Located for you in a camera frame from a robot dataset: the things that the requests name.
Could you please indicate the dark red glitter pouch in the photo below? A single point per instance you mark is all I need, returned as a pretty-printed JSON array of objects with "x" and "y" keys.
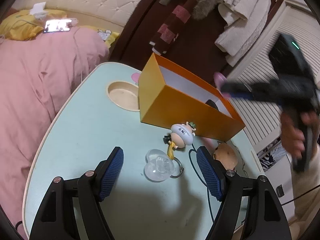
[{"x": 212, "y": 104}]

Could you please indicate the clear heart-shaped case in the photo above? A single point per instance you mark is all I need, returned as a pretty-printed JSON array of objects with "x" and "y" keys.
[{"x": 159, "y": 166}]

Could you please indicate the cartoon figure keychain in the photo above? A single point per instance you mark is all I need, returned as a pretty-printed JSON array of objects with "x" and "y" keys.
[{"x": 181, "y": 135}]

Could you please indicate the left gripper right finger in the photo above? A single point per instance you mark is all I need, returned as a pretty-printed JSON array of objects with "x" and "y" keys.
[{"x": 265, "y": 218}]

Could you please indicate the yellow pillow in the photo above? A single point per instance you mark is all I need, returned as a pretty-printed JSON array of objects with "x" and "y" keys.
[{"x": 22, "y": 26}]

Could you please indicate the white knitted sweater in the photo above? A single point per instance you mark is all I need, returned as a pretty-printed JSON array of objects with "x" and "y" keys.
[{"x": 245, "y": 20}]

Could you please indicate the brown potato plush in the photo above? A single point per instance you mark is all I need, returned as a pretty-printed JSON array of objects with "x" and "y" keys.
[{"x": 226, "y": 156}]

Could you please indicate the person right hand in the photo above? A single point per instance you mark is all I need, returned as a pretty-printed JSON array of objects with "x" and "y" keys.
[{"x": 292, "y": 138}]

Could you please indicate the white charger box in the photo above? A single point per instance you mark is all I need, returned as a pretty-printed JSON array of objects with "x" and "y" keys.
[{"x": 38, "y": 11}]

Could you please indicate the red pink striped scarf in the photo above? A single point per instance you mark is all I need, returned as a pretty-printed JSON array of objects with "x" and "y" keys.
[{"x": 172, "y": 26}]

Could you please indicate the pink duvet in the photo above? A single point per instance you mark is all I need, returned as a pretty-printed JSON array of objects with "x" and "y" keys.
[{"x": 37, "y": 78}]

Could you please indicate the smartphone on bed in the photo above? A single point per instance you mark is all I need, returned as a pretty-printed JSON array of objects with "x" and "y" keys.
[{"x": 57, "y": 25}]

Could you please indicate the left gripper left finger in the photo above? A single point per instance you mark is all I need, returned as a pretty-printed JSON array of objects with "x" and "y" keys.
[{"x": 55, "y": 218}]

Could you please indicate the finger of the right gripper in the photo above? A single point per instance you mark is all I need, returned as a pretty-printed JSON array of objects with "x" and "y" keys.
[
  {"x": 246, "y": 96},
  {"x": 235, "y": 88}
]

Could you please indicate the orange cardboard box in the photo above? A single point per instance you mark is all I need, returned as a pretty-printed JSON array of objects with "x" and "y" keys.
[{"x": 169, "y": 94}]

